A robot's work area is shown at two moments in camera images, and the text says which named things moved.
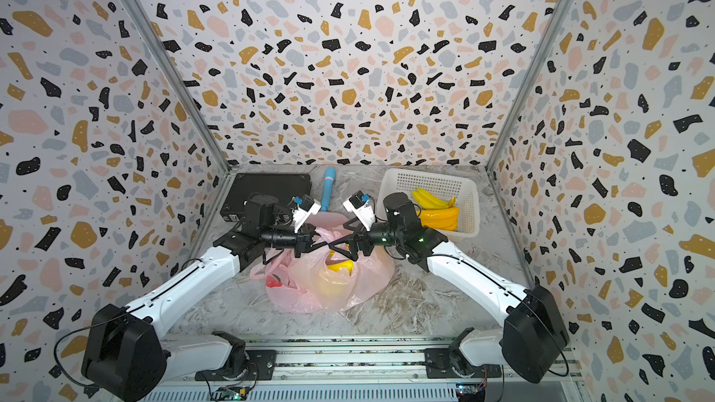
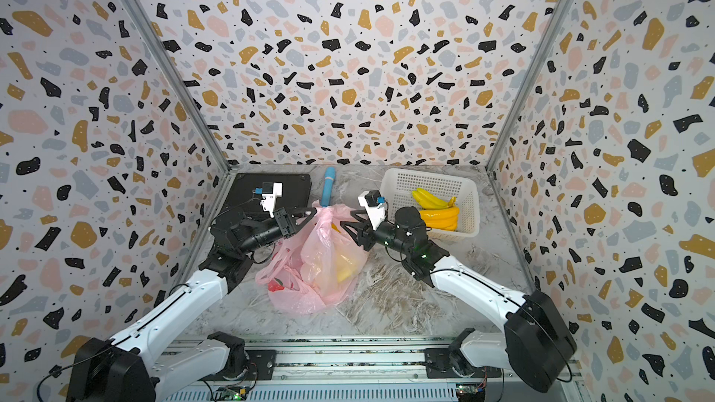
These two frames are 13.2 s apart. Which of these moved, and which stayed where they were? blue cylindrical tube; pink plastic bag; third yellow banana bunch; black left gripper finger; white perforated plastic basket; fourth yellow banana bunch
Moved: pink plastic bag; black left gripper finger
Stayed: fourth yellow banana bunch; blue cylindrical tube; white perforated plastic basket; third yellow banana bunch
